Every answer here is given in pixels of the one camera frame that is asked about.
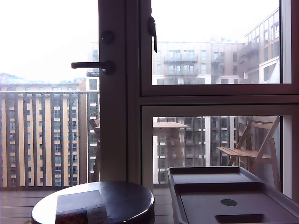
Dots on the printed cardboard sleeve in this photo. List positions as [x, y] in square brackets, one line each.
[77, 200]

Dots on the wooden folding chair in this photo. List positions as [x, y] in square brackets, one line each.
[243, 152]
[94, 123]

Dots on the round door lock knob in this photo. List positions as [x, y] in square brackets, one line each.
[108, 36]

